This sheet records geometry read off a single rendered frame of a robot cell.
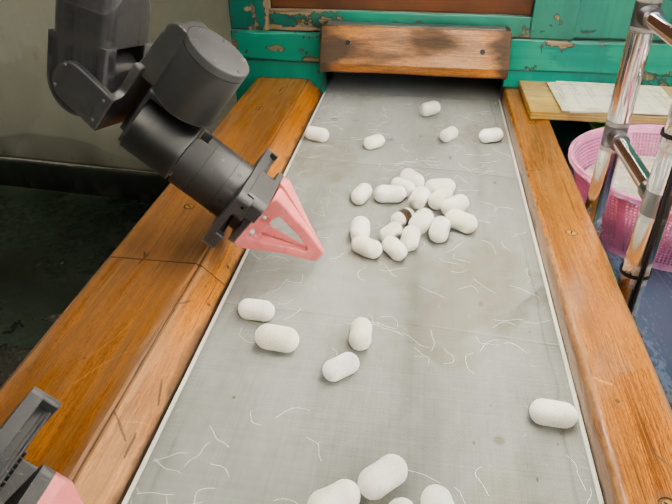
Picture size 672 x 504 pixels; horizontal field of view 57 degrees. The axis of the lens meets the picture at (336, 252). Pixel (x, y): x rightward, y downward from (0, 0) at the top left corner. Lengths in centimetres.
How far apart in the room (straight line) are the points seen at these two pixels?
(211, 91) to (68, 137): 199
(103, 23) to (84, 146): 193
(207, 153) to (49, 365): 21
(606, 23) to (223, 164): 73
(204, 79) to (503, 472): 36
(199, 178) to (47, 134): 201
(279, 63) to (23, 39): 146
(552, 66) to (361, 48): 31
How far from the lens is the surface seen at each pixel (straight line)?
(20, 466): 32
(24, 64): 247
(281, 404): 47
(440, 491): 40
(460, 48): 103
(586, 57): 111
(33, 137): 258
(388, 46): 103
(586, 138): 91
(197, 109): 52
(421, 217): 66
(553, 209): 70
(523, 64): 109
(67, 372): 50
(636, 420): 47
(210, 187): 55
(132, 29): 57
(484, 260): 64
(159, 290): 56
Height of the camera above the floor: 108
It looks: 33 degrees down
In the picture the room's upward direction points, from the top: straight up
